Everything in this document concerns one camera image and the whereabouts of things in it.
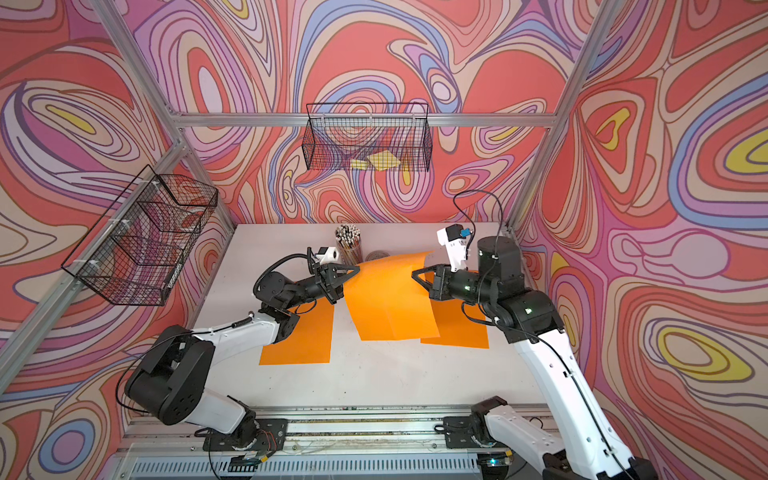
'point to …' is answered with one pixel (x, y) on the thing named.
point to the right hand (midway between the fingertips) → (415, 283)
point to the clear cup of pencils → (348, 238)
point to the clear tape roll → (376, 254)
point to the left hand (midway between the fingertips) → (360, 280)
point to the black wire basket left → (133, 251)
